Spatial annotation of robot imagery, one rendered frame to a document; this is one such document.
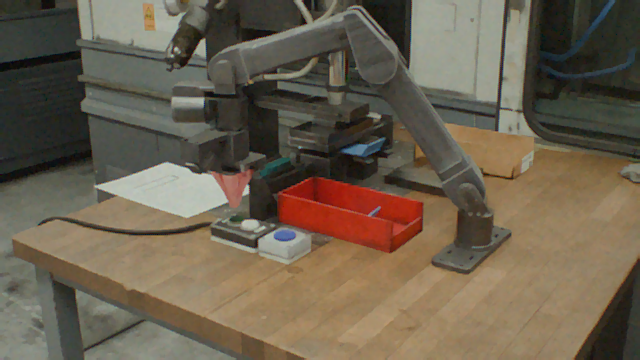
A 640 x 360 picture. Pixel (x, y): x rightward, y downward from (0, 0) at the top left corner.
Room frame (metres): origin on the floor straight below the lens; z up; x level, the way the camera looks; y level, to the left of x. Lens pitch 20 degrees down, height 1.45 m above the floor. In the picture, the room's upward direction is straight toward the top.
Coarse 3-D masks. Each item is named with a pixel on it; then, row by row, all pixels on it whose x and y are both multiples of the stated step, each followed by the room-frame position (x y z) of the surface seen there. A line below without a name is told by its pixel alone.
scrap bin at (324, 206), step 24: (288, 192) 1.31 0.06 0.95; (312, 192) 1.37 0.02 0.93; (336, 192) 1.35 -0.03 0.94; (360, 192) 1.31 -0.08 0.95; (384, 192) 1.29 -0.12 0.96; (288, 216) 1.27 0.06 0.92; (312, 216) 1.24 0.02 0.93; (336, 216) 1.21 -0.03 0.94; (360, 216) 1.18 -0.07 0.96; (384, 216) 1.28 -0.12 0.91; (408, 216) 1.25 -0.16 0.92; (360, 240) 1.18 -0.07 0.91; (384, 240) 1.15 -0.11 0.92
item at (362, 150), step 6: (384, 138) 1.47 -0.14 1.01; (348, 144) 1.51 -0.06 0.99; (354, 144) 1.51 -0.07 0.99; (360, 144) 1.50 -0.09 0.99; (372, 144) 1.43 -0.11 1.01; (378, 144) 1.46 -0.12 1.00; (336, 150) 1.46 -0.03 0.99; (342, 150) 1.46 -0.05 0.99; (348, 150) 1.46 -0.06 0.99; (354, 150) 1.46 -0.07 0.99; (360, 150) 1.46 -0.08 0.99; (366, 150) 1.42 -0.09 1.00; (372, 150) 1.45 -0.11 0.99
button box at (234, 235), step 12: (228, 216) 1.24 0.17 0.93; (240, 216) 1.24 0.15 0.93; (96, 228) 1.25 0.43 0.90; (108, 228) 1.24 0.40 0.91; (120, 228) 1.24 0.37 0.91; (180, 228) 1.24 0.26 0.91; (192, 228) 1.24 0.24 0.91; (216, 228) 1.20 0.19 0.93; (228, 228) 1.19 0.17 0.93; (240, 228) 1.19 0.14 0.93; (264, 228) 1.19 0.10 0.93; (276, 228) 1.20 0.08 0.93; (216, 240) 1.20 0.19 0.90; (228, 240) 1.18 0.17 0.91; (240, 240) 1.16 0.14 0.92; (252, 240) 1.15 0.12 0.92; (252, 252) 1.15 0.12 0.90
